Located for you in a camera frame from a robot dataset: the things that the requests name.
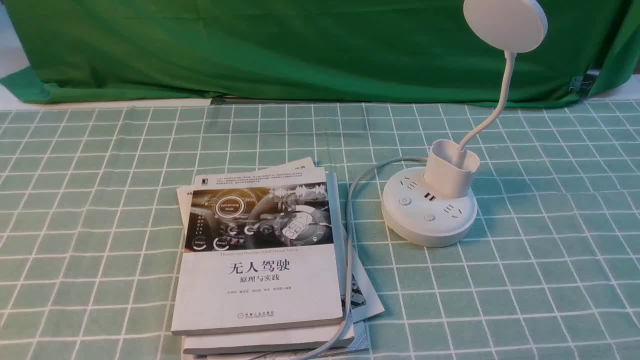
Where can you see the white desk lamp with sockets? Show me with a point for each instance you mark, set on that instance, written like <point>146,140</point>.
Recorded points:
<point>434,206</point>

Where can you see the white self-driving textbook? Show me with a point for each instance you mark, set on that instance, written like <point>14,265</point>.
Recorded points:
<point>260,280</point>

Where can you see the loose printed paper sheets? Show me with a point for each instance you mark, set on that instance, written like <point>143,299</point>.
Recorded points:
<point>365,302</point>

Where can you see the green backdrop cloth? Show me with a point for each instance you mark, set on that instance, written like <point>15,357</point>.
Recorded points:
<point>407,51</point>

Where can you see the green checked tablecloth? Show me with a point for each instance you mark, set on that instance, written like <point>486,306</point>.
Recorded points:
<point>91,234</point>

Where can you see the metal binder clip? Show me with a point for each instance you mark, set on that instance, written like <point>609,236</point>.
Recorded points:
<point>582,85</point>

